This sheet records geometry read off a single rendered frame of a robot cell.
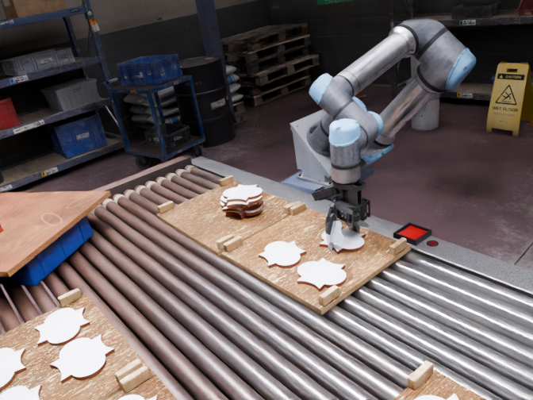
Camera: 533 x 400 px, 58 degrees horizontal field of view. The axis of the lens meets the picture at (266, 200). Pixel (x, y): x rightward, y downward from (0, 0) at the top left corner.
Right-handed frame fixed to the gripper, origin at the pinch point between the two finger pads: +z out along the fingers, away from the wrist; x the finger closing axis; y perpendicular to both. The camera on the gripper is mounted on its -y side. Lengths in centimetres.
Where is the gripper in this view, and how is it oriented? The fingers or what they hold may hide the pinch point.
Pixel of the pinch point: (342, 239)
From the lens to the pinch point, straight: 139.4
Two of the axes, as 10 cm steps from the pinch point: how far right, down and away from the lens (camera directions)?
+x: 7.6, -3.8, 5.3
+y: 6.5, 3.0, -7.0
